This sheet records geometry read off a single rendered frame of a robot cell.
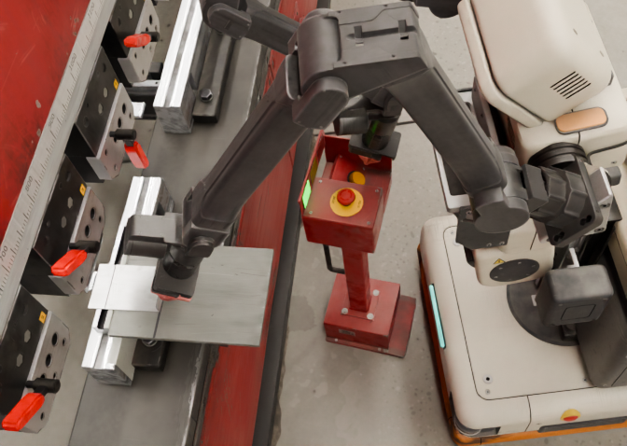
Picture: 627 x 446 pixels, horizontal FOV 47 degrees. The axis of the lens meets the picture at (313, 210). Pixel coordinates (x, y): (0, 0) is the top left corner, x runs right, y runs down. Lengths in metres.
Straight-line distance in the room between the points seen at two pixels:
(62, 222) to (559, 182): 0.70
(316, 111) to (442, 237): 1.38
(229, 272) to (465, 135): 0.56
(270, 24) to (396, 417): 1.31
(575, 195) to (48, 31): 0.75
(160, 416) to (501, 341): 0.98
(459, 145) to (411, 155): 1.69
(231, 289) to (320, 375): 1.02
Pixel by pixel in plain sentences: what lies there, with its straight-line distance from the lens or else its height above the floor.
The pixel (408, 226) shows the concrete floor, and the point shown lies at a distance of 2.44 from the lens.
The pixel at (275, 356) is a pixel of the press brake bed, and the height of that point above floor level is 0.05.
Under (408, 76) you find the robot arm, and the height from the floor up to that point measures 1.56.
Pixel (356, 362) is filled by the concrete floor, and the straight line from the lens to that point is 2.25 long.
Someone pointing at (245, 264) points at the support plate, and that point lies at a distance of 1.28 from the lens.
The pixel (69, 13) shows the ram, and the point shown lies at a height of 1.44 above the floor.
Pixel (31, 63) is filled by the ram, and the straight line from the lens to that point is 1.00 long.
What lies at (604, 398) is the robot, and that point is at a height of 0.27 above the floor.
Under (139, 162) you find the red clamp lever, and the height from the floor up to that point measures 1.17.
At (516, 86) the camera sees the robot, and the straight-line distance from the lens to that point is 1.06.
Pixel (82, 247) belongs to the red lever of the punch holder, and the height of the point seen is 1.27.
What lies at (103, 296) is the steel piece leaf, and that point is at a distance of 1.33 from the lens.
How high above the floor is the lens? 2.13
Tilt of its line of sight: 59 degrees down
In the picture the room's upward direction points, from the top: 11 degrees counter-clockwise
